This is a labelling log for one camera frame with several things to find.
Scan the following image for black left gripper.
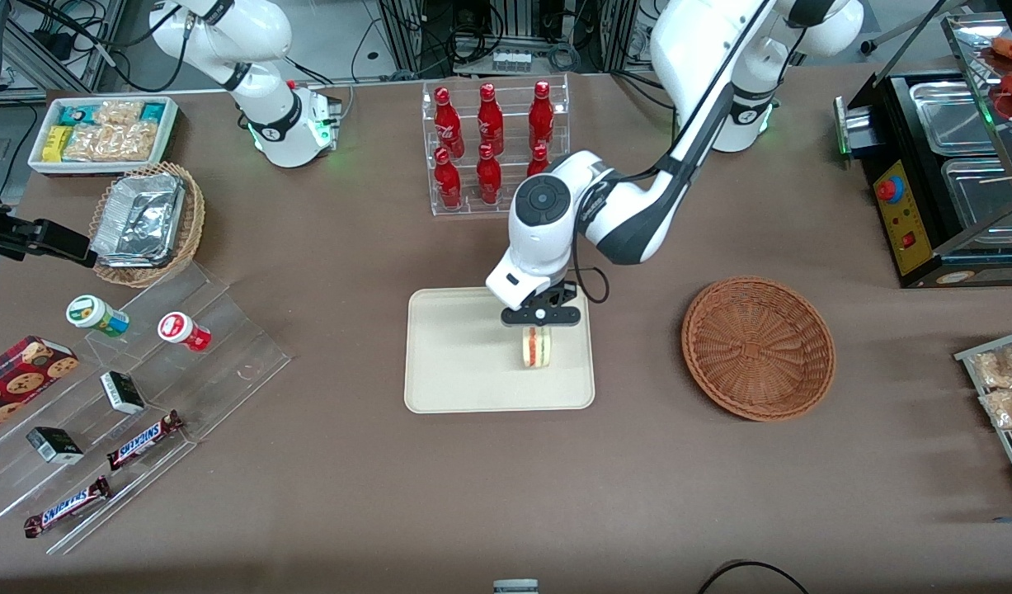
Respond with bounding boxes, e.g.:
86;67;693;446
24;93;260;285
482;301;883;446
502;282;580;334

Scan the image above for triangle sandwich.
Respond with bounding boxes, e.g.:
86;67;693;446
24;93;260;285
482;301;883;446
520;325;553;370

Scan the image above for beige plastic tray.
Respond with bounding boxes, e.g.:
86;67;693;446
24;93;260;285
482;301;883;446
404;287;595;413

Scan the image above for aluminium foil tray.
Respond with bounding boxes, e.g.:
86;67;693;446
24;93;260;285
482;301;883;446
92;172;186;267

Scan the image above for tan wicker basket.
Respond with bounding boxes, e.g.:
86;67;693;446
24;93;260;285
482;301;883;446
89;163;206;289

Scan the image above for round brown wicker basket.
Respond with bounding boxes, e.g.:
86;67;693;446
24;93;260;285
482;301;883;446
681;276;836;422

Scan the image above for white snack bin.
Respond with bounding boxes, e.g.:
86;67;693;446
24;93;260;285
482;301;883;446
29;97;179;177

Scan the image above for green lid snack cup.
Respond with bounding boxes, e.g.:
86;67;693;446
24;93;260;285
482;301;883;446
66;295;130;339

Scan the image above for clear peanut snack bag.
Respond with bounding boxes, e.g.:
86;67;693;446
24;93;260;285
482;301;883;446
63;122;157;163
93;101;144;126

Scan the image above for clear acrylic bottle rack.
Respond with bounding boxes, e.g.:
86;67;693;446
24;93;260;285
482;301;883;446
421;74;572;218

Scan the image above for red plaid cookie box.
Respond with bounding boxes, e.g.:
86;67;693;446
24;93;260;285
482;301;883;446
0;335;79;440

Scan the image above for red lid snack cup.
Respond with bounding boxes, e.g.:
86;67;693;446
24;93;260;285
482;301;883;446
158;312;212;353

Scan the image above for small black box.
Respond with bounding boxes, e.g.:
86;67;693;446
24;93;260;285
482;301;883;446
100;371;146;415
26;427;85;465

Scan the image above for clear acrylic stepped display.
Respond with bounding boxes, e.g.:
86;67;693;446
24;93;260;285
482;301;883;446
0;262;293;556

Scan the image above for snickers chocolate bar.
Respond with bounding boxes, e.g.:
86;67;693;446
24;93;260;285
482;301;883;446
23;476;112;539
106;410;184;472

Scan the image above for black food warmer yellow panel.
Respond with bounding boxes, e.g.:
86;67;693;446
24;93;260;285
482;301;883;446
834;12;1012;289

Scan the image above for steel warmer pan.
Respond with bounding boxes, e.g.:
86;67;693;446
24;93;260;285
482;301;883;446
910;81;998;156
941;157;1012;230

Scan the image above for clear bag of snacks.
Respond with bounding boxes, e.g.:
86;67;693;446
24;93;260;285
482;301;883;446
978;386;1012;430
970;342;1012;390

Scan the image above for black stand rod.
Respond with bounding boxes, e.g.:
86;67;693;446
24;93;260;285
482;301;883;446
860;0;948;57

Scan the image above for glass warmer cover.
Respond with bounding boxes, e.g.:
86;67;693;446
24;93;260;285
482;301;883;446
939;10;1012;252

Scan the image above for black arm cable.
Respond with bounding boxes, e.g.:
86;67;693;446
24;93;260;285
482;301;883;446
567;0;803;304

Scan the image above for metal frame cabinet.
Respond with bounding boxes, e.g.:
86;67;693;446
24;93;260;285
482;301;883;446
378;0;663;77

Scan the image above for black table cable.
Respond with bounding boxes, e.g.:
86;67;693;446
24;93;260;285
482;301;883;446
698;560;810;594

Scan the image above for grey wire snack rack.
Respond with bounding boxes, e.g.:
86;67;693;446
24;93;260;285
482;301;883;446
954;328;1012;506

